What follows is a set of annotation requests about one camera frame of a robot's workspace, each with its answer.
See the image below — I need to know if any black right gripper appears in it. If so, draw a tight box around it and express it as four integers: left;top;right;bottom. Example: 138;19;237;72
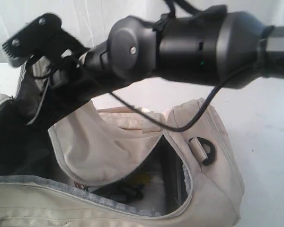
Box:
21;44;109;123

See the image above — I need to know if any cream duffel bag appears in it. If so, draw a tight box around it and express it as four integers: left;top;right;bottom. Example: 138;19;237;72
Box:
0;56;246;227

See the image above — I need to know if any colourful key tag bunch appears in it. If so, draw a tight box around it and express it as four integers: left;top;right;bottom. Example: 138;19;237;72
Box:
118;174;151;200

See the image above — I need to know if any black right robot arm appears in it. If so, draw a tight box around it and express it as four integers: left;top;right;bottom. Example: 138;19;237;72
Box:
16;5;284;128

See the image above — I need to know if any white backdrop curtain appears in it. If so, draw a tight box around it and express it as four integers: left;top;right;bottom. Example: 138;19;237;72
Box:
0;0;284;63

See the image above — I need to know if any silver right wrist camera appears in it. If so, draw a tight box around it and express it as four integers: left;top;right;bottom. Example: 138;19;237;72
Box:
1;13;69;68

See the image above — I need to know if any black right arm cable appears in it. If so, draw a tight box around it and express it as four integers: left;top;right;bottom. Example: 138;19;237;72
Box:
108;63;258;132

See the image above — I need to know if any black plastic D-ring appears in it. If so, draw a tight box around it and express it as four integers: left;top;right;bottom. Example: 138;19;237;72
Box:
188;137;218;166

